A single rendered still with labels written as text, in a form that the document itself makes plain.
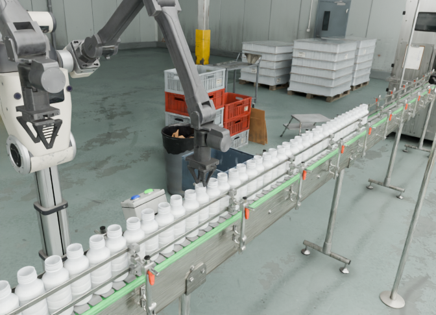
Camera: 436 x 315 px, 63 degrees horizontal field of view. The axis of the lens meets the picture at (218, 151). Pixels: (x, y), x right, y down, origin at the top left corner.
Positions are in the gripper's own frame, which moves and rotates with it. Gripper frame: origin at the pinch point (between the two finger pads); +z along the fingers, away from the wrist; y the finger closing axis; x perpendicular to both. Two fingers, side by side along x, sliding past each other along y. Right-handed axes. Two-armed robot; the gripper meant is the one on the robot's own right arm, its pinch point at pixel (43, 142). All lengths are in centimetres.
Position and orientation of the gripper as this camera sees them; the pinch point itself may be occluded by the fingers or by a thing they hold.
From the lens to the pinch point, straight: 102.0
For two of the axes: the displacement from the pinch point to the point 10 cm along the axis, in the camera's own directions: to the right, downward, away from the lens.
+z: -0.3, 9.3, 3.6
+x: 6.3, -2.6, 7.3
